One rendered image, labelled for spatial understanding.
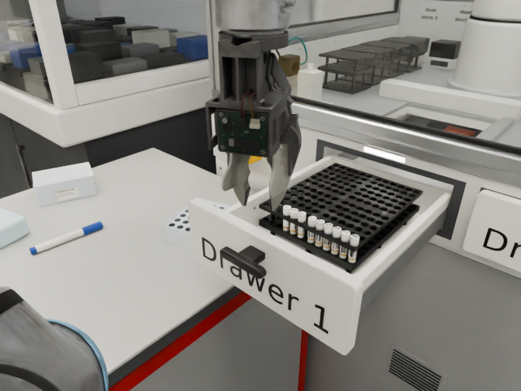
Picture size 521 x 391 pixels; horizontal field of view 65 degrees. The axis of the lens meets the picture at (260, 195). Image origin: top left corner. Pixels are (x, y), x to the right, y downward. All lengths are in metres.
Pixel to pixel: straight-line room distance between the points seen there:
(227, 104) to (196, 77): 1.03
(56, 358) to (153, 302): 0.38
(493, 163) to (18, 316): 0.64
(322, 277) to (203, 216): 0.21
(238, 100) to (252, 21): 0.07
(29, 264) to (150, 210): 0.26
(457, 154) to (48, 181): 0.84
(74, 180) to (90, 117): 0.28
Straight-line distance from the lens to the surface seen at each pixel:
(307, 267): 0.50
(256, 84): 0.43
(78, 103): 1.24
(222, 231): 0.59
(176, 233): 0.81
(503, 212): 0.73
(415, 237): 0.67
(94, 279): 0.78
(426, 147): 0.75
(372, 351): 1.05
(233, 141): 0.43
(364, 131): 0.79
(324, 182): 0.74
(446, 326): 0.90
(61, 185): 1.03
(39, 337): 0.35
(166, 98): 1.39
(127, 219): 0.93
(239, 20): 0.41
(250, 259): 0.53
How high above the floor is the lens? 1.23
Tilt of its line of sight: 29 degrees down
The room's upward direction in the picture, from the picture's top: straight up
